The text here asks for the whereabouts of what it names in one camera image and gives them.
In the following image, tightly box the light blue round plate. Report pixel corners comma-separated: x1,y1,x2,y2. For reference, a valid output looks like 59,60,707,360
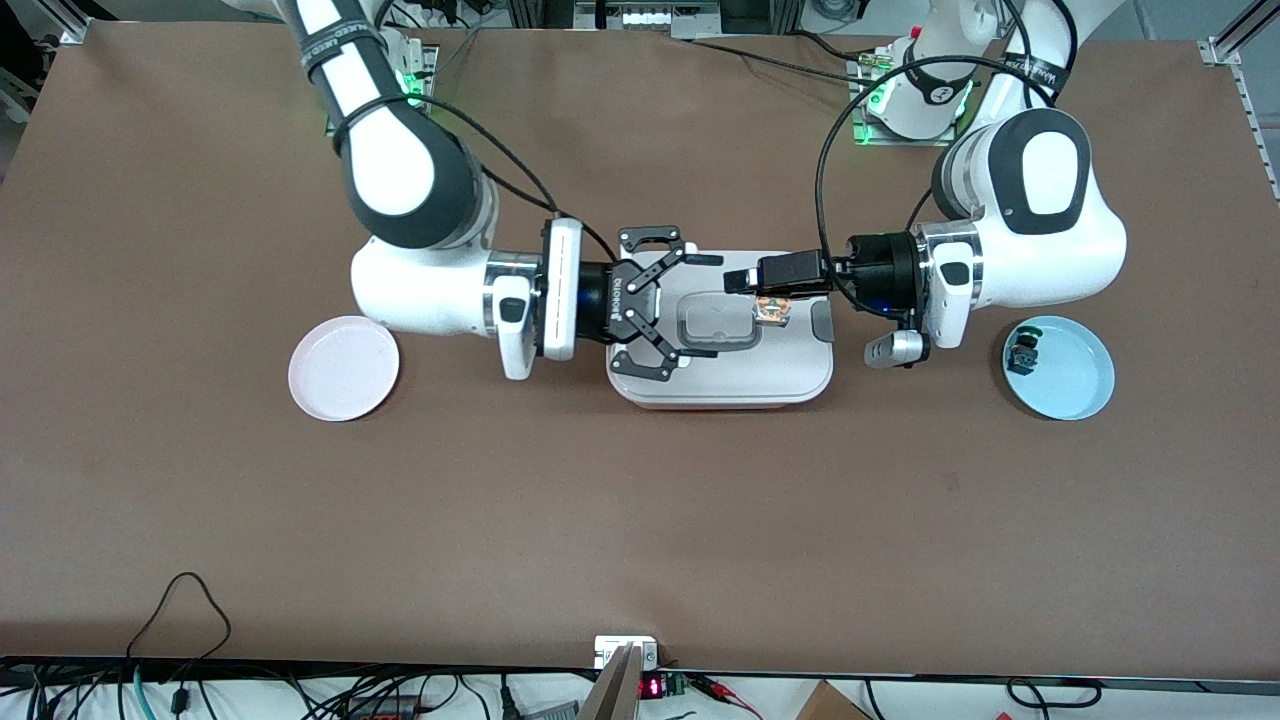
1002,315,1117,422

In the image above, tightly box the pink round plate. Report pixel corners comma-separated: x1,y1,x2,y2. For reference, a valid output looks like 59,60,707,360
288,315,402,423

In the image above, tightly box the red clip lead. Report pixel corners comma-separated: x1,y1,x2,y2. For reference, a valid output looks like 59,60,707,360
688,674,763,717

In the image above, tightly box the grey angled beam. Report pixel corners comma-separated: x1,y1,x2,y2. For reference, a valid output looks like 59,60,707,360
577,644,644,720

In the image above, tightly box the brown cardboard piece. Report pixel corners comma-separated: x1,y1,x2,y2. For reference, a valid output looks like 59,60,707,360
794,680,873,720

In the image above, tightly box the white lunch box grey handle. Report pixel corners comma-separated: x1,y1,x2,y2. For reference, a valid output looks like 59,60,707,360
604,250,835,412

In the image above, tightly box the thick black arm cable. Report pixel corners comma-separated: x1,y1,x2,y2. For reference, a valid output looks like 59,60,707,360
479,164,622,267
814,0,1082,324
334,92,562,227

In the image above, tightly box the green blue switch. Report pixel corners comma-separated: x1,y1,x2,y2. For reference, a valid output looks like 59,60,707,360
1005,324,1043,377

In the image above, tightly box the black cable on table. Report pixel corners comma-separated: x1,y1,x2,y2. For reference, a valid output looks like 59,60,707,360
688,30,881,87

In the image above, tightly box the aluminium frame with white device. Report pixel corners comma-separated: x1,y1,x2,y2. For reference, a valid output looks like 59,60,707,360
505,0,806,41

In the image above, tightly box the thin grey wire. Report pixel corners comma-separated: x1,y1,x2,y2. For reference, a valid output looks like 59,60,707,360
430,27,482,79

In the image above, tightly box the metal corner bracket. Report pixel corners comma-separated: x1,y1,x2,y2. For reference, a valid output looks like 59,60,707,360
40,0,93,47
1199,0,1280,69

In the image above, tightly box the black cable oval loop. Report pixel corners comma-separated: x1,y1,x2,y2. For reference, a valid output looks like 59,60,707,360
1005,677,1103,710

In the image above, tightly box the thin black cable loop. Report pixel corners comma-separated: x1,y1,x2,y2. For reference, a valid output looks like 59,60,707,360
125,571,234,663

